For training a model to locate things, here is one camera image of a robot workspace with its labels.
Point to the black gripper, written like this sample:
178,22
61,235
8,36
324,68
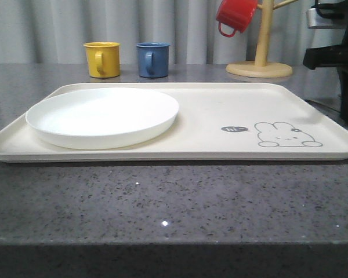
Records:
330,16

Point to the white round plate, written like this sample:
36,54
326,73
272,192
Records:
103,118

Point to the wooden mug tree stand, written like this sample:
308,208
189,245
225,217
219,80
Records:
260,67

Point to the red mug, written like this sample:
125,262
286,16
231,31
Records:
236,14

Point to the cream rabbit print tray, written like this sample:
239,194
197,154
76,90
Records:
216,121

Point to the blue mug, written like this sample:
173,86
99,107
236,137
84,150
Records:
153,59

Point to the yellow mug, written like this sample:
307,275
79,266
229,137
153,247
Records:
103,59

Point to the grey curtain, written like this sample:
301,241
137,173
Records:
55,31

